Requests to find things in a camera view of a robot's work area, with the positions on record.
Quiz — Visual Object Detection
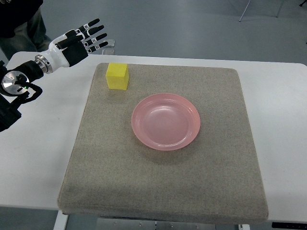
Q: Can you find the pink plastic plate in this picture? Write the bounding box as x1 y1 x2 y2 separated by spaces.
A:
131 93 201 151

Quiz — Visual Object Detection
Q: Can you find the yellow foam block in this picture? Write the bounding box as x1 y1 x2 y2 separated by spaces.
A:
106 63 129 90

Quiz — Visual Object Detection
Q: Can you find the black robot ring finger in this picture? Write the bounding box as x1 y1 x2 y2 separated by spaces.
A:
83 33 107 46

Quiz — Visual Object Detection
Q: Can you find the person in dark clothes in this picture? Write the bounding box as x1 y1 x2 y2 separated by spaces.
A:
0 0 51 59

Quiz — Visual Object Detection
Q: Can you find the clear floor marker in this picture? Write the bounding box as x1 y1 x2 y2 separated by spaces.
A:
102 49 115 55
104 39 115 47

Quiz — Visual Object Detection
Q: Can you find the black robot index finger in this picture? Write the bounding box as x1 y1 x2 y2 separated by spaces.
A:
76 19 100 32

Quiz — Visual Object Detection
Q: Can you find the grey felt mat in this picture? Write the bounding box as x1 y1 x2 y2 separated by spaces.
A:
57 63 269 224

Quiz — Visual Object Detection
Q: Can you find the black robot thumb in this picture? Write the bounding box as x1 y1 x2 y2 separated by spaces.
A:
55 35 83 49

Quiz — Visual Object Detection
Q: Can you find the white table leg frame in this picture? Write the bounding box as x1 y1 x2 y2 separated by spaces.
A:
53 211 69 230

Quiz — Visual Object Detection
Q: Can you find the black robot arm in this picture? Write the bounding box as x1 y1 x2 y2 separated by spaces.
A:
0 19 108 131

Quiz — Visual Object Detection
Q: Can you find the clear floor marker upper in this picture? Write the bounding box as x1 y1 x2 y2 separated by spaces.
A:
104 39 115 47

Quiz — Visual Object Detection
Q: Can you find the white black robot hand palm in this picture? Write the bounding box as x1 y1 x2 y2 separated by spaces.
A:
35 29 88 74

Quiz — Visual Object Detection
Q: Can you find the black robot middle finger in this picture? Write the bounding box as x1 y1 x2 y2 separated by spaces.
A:
83 25 104 36

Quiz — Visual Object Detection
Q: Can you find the metal chair leg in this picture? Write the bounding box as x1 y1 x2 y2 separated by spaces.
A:
238 0 251 22

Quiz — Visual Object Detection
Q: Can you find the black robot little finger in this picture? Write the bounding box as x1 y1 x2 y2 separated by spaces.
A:
87 41 108 53

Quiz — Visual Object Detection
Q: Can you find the clear floor marker lower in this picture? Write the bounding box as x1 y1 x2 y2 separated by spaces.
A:
102 49 115 55

